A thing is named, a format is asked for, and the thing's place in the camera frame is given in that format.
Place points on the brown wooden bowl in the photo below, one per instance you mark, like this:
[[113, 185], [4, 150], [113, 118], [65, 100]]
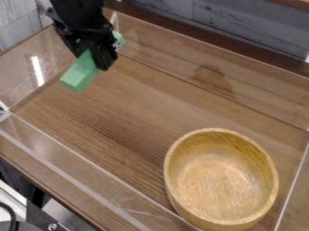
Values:
[[220, 180]]

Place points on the green rectangular block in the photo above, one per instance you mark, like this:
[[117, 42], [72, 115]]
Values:
[[81, 72]]

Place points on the clear acrylic tray wall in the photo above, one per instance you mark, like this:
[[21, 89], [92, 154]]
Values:
[[91, 147]]

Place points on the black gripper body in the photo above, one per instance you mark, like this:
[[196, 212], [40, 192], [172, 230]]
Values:
[[79, 19]]

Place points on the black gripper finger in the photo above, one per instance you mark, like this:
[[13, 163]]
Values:
[[104, 54], [76, 45]]

